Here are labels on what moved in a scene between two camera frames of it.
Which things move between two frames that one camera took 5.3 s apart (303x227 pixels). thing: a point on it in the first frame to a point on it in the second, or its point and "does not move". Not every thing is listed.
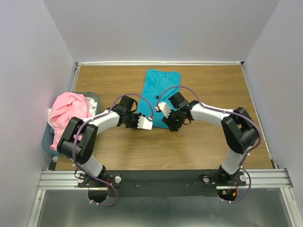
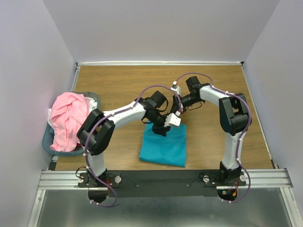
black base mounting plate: (147, 183) does not move
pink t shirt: (66, 106) does not move
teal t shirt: (156, 81) to (170, 150)
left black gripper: (135, 126) to (161, 130)
